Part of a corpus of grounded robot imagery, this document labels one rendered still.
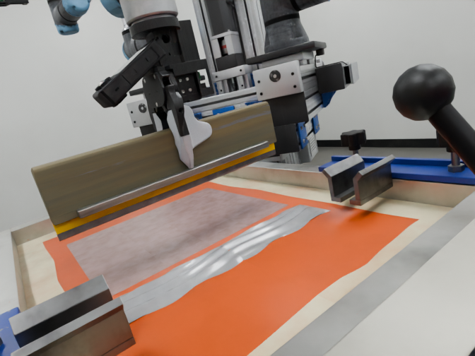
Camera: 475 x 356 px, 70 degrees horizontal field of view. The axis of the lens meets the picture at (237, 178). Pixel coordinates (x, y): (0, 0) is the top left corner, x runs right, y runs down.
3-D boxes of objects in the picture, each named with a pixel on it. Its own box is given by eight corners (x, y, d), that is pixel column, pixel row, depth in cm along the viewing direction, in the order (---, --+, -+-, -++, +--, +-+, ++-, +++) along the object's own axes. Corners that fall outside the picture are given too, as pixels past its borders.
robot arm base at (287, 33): (272, 55, 124) (266, 27, 122) (314, 44, 118) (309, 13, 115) (259, 56, 111) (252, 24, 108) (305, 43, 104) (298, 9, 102)
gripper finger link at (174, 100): (194, 132, 48) (173, 70, 47) (184, 135, 47) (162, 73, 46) (181, 138, 52) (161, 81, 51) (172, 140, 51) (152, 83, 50)
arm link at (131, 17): (127, -19, 43) (110, 3, 49) (138, 20, 44) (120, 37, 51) (179, -20, 47) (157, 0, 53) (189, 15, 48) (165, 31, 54)
